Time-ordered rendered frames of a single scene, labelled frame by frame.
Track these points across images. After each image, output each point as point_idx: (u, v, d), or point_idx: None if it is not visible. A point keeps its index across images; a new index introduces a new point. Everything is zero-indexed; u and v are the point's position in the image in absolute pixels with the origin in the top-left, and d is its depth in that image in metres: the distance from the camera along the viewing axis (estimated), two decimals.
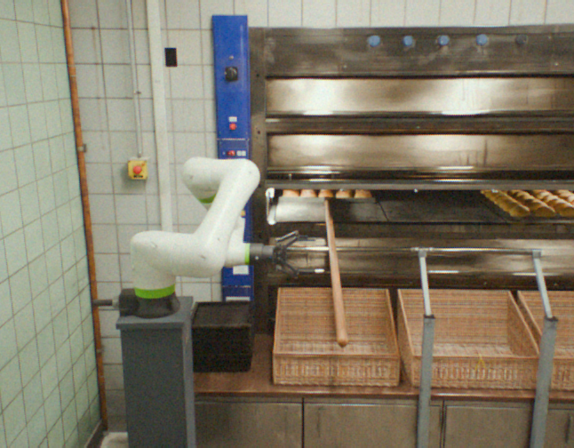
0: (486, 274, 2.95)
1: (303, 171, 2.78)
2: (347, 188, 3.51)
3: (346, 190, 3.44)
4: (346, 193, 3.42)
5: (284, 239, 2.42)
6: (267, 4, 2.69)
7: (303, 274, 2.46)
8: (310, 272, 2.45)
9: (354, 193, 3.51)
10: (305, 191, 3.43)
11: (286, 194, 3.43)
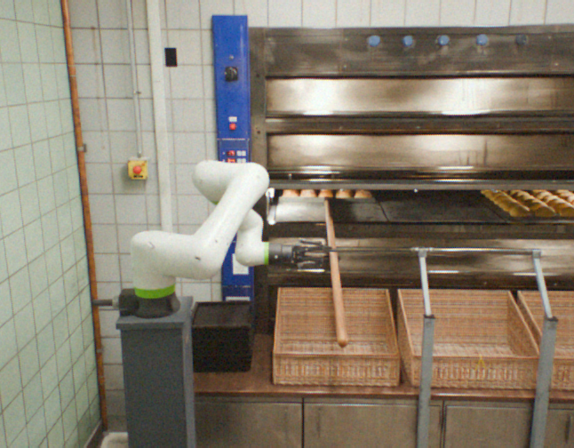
0: (486, 274, 2.95)
1: (303, 171, 2.78)
2: (347, 188, 3.51)
3: (346, 190, 3.44)
4: (346, 193, 3.42)
5: (307, 243, 2.42)
6: (267, 4, 2.69)
7: (327, 261, 2.44)
8: None
9: (354, 193, 3.51)
10: (305, 191, 3.43)
11: (286, 194, 3.43)
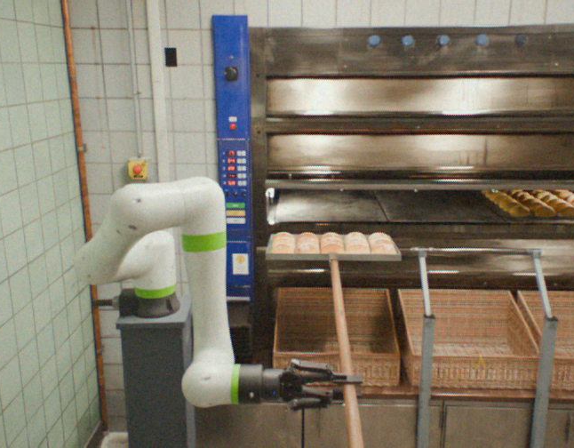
0: (486, 274, 2.95)
1: (303, 171, 2.78)
2: (362, 238, 2.53)
3: (359, 243, 2.45)
4: (360, 247, 2.43)
5: (306, 369, 1.43)
6: (267, 4, 2.69)
7: (339, 398, 1.45)
8: None
9: (370, 245, 2.52)
10: (302, 244, 2.44)
11: (275, 248, 2.44)
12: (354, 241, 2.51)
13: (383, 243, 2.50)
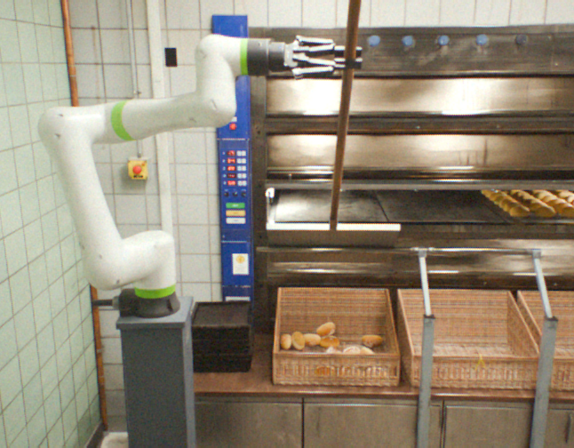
0: (486, 274, 2.95)
1: (303, 171, 2.78)
2: (355, 347, 2.84)
3: (359, 367, 2.73)
4: None
5: (309, 40, 1.57)
6: (267, 4, 2.69)
7: (341, 65, 1.54)
8: (353, 60, 1.54)
9: (362, 340, 2.97)
10: (330, 350, 2.81)
11: None
12: (351, 350, 2.82)
13: None
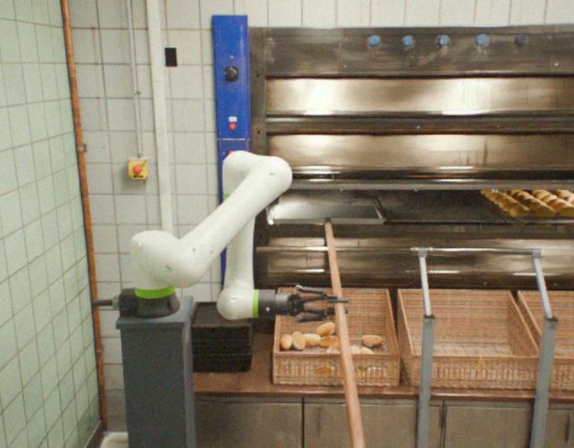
0: (486, 274, 2.95)
1: (303, 171, 2.78)
2: (355, 347, 2.84)
3: (359, 367, 2.73)
4: None
5: (307, 292, 1.94)
6: (267, 4, 2.69)
7: (331, 314, 1.97)
8: None
9: (362, 340, 2.97)
10: (330, 350, 2.81)
11: None
12: (351, 350, 2.82)
13: None
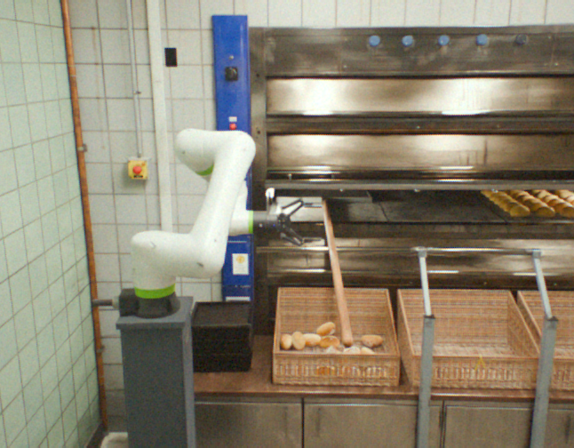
0: (486, 274, 2.95)
1: (303, 171, 2.78)
2: (355, 347, 2.84)
3: (359, 367, 2.73)
4: None
5: (289, 206, 2.35)
6: (267, 4, 2.69)
7: (308, 242, 2.39)
8: (315, 240, 2.38)
9: (362, 340, 2.97)
10: (330, 350, 2.81)
11: None
12: (351, 350, 2.82)
13: None
